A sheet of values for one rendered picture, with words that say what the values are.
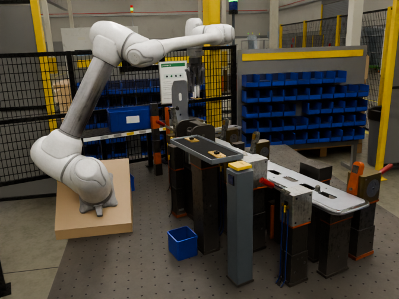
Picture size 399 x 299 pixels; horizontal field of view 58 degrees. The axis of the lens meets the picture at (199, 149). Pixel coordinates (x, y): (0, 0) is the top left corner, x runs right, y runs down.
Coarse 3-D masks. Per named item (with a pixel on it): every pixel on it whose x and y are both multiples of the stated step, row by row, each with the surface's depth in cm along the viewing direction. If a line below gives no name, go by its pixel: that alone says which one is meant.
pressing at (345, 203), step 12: (228, 144) 210; (276, 168) 167; (288, 168) 167; (276, 180) 152; (288, 180) 152; (300, 180) 152; (312, 180) 151; (324, 192) 140; (336, 192) 139; (348, 192) 139; (312, 204) 131; (324, 204) 129; (336, 204) 128; (348, 204) 128; (360, 204) 128
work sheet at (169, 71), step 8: (160, 64) 260; (168, 64) 263; (176, 64) 266; (184, 64) 269; (160, 72) 261; (168, 72) 264; (176, 72) 267; (184, 72) 270; (160, 80) 263; (168, 80) 266; (176, 80) 269; (160, 88) 264; (168, 88) 267; (160, 96) 266; (168, 96) 268
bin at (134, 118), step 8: (112, 112) 234; (120, 112) 236; (128, 112) 238; (136, 112) 240; (144, 112) 241; (112, 120) 236; (120, 120) 237; (128, 120) 239; (136, 120) 241; (144, 120) 243; (112, 128) 237; (120, 128) 239; (128, 128) 241; (136, 128) 242; (144, 128) 244
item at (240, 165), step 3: (234, 162) 127; (237, 162) 127; (240, 162) 127; (243, 162) 127; (228, 165) 126; (231, 165) 124; (234, 165) 124; (237, 165) 124; (240, 165) 124; (243, 165) 123; (246, 165) 123; (249, 165) 123; (234, 168) 123; (237, 168) 121; (240, 168) 122; (243, 168) 122; (246, 168) 123
